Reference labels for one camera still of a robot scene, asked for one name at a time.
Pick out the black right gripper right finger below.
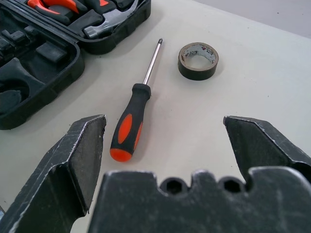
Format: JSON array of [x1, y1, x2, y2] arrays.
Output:
[[223, 115, 311, 184]]

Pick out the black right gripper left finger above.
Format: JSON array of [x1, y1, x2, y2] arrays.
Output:
[[0, 114, 108, 233]]

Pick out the black electrical tape roll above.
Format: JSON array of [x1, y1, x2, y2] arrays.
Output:
[[177, 42, 219, 81]]

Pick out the black plastic tool case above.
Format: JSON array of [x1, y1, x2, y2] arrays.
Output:
[[0, 0, 152, 131]]

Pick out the black orange phillips screwdriver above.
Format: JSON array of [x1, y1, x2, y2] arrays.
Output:
[[109, 38, 164, 162]]

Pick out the silver claw hammer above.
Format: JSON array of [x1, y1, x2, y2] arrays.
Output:
[[83, 0, 137, 40]]

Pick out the orange black handled pliers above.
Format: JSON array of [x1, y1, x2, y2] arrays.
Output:
[[26, 0, 88, 24]]

